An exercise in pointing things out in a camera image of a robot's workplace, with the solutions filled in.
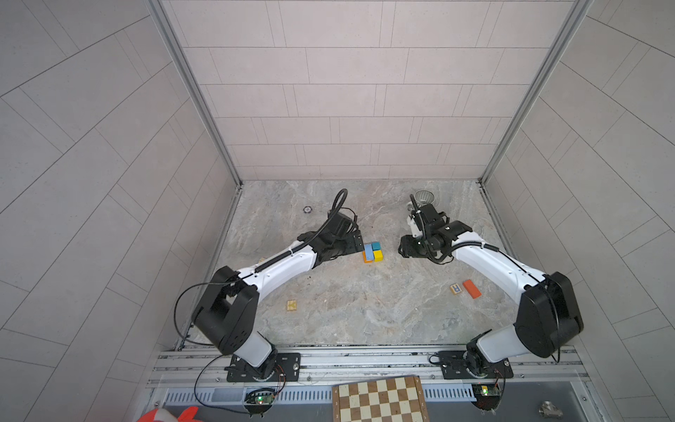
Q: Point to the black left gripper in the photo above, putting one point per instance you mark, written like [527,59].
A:
[351,248]

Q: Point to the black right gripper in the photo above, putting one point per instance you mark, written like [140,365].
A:
[404,248]

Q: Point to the light blue wooden block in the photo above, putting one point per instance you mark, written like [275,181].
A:
[370,252]

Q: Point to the natural wood block blue print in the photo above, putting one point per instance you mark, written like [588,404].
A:
[455,288]

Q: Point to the red wooden block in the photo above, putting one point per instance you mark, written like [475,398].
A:
[472,289]

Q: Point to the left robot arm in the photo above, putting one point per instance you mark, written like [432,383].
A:
[227,309]

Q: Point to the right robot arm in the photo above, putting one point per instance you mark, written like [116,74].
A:
[548,313]

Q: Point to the striped ceramic mug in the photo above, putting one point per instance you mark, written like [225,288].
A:
[424,197]

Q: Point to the checkered chess board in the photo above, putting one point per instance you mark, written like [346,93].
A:
[392,399]

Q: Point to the right circuit board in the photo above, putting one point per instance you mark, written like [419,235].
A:
[488,396]

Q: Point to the circuit board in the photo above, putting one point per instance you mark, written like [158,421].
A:
[488,396]
[260,397]

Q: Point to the left circuit board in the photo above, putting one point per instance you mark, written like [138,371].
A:
[260,397]

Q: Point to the metal clamp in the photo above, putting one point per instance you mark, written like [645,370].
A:
[548,410]

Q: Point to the red white object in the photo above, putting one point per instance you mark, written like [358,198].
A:
[163,415]

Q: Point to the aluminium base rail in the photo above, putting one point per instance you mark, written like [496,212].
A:
[305,375]

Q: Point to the aluminium corner post right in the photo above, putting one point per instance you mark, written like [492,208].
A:
[563,39]

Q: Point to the aluminium corner post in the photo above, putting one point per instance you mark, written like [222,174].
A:
[169,36]
[563,39]

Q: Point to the aluminium corner post left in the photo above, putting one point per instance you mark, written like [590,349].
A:
[169,36]

